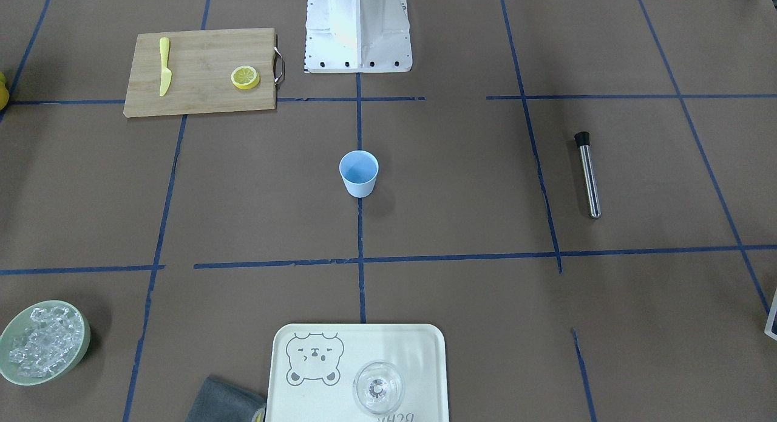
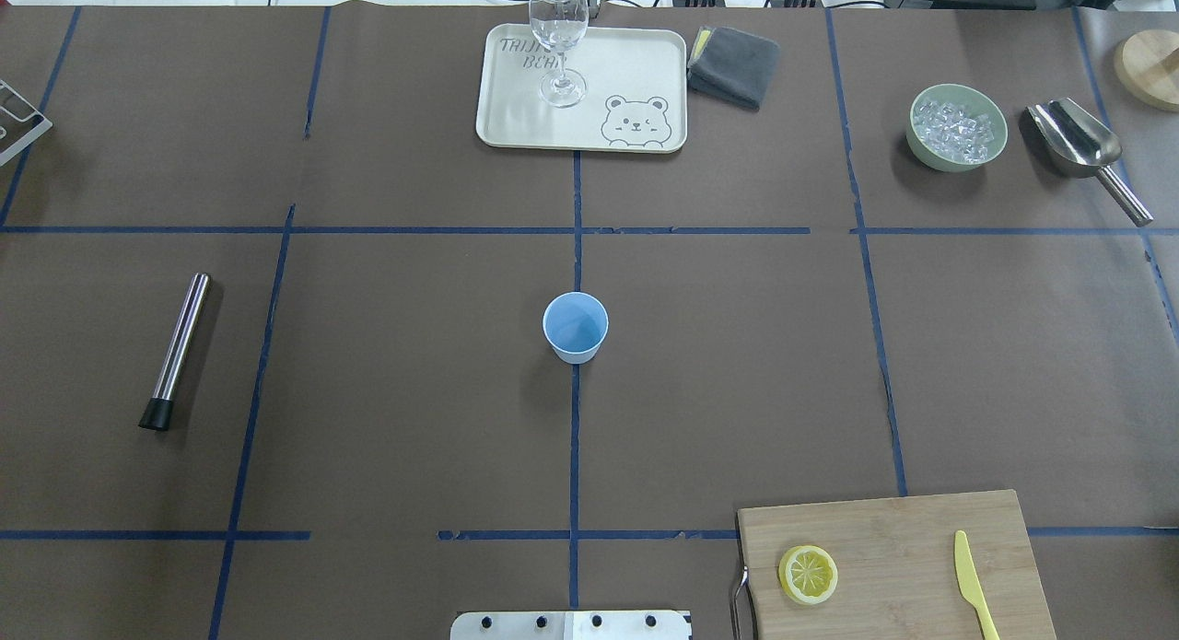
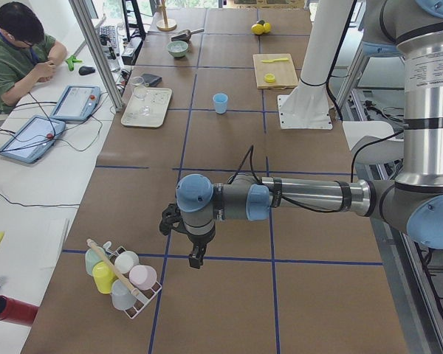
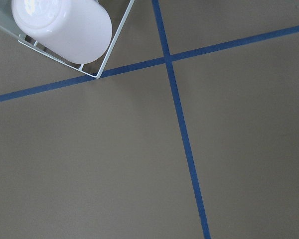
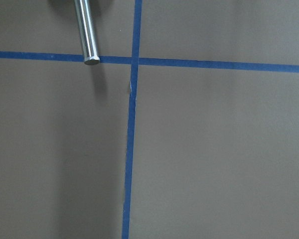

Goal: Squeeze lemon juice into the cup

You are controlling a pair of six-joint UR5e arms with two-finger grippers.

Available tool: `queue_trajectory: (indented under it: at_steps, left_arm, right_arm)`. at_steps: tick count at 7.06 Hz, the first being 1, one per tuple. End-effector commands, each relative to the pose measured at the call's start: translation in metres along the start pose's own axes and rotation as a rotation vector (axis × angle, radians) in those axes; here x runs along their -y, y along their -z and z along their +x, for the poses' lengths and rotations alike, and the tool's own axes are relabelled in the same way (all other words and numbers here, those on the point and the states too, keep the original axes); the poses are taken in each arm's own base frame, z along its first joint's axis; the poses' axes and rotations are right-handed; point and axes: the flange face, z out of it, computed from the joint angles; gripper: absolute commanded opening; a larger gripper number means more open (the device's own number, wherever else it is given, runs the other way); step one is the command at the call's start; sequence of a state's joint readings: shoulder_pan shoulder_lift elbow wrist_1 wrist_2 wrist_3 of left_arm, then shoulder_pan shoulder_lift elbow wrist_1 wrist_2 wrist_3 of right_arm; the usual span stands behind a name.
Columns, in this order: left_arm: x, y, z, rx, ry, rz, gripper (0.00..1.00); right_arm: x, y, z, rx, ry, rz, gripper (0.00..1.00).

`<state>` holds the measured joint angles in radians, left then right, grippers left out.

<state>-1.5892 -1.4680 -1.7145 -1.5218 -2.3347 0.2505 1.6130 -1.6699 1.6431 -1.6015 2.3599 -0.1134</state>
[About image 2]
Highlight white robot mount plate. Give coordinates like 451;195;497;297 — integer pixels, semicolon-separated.
449;611;694;639

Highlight steel muddler black tip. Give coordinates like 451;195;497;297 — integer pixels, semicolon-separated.
138;273;211;433

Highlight round wooden stand base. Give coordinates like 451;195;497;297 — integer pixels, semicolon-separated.
1115;29;1178;112

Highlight folded grey cloth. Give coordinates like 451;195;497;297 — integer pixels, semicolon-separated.
686;26;782;111

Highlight steel ice scoop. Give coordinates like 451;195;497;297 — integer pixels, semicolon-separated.
1026;98;1154;227

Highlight yellow plastic knife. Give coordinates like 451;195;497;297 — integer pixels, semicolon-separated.
954;529;999;640

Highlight blue plastic cup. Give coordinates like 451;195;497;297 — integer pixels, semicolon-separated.
542;292;610;365

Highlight yellow lemon half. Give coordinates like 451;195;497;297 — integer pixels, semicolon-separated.
777;545;839;606

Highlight clear wine glass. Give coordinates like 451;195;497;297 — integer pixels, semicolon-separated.
528;0;590;108

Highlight green bowl of ice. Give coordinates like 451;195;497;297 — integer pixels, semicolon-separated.
905;83;1008;171

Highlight bamboo cutting board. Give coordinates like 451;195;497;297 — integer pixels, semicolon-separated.
737;490;1056;639

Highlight white wire cup rack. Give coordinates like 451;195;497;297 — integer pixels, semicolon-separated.
0;81;53;166

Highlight cream bear serving tray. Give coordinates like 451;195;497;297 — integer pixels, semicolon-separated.
475;24;689;154

